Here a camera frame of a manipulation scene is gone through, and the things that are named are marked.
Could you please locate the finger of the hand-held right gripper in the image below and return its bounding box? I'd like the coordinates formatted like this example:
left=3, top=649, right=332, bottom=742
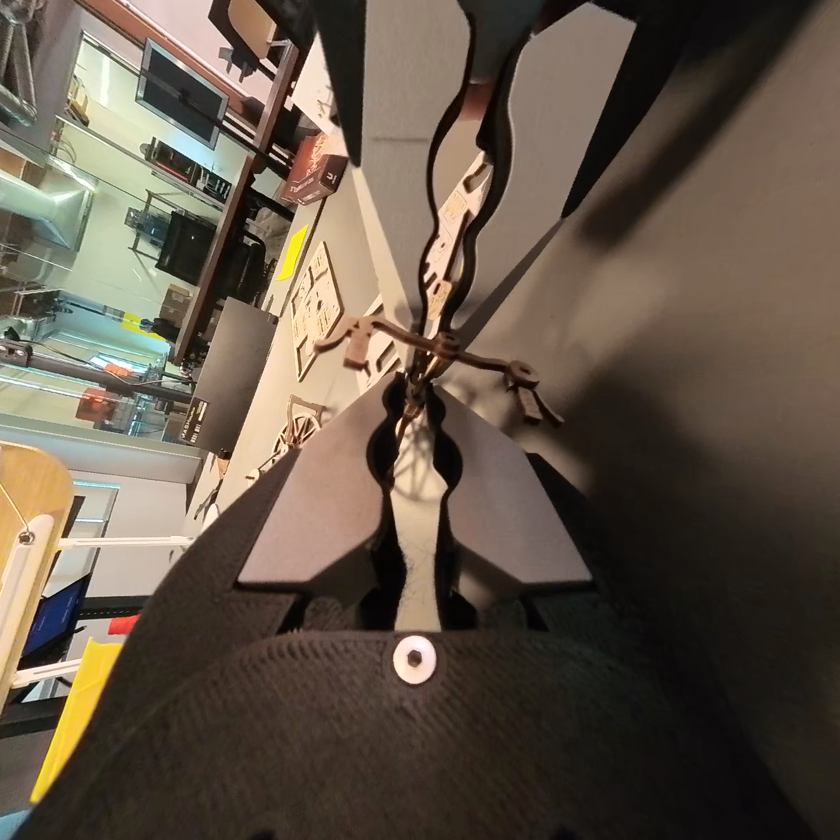
left=439, top=0, right=638, bottom=343
left=360, top=0, right=473, bottom=343

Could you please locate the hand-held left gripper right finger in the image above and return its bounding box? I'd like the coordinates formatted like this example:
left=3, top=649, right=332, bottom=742
left=419, top=383, right=595, bottom=633

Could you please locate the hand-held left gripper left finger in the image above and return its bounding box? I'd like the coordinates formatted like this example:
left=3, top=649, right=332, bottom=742
left=235, top=379, right=408, bottom=633

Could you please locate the wooden model handlebar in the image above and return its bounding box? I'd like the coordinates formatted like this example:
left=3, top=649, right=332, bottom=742
left=315, top=315, right=566, bottom=428

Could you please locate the wooden sheet with small parts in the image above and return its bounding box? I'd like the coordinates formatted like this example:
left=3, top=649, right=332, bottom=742
left=289, top=242, right=346, bottom=383

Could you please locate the person's right hand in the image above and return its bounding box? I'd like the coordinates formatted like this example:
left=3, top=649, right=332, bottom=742
left=460, top=82, right=500, bottom=126

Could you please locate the white instruction booklet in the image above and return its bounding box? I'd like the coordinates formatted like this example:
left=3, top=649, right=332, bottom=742
left=289, top=33, right=342, bottom=132

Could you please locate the tan backed chair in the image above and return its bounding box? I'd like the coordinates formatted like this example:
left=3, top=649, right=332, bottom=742
left=209, top=0, right=296, bottom=73

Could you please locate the dark brown product box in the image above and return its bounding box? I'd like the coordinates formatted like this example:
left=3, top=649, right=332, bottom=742
left=279, top=132, right=349, bottom=208

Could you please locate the wooden sheet with large cutouts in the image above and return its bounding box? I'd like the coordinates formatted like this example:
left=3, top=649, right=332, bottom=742
left=358, top=150, right=495, bottom=395

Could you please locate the black flat case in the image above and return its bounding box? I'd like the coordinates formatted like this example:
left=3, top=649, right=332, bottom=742
left=178, top=299, right=280, bottom=448

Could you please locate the brown long desk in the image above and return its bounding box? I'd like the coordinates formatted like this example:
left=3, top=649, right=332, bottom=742
left=172, top=36, right=303, bottom=365

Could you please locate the yellow sticky note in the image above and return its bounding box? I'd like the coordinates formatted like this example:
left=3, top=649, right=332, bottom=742
left=276, top=225, right=310, bottom=282

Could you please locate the tablet with blue screen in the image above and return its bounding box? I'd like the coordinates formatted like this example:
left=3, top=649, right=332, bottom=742
left=20, top=575, right=93, bottom=665

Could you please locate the white stand with tan head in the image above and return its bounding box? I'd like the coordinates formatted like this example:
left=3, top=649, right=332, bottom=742
left=0, top=442, right=198, bottom=706

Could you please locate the yellow plastic bin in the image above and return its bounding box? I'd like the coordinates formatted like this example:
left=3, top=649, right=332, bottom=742
left=30, top=640, right=126, bottom=805

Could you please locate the wooden bicycle model frame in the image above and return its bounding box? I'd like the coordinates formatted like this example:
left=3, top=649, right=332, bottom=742
left=246, top=395, right=329, bottom=483

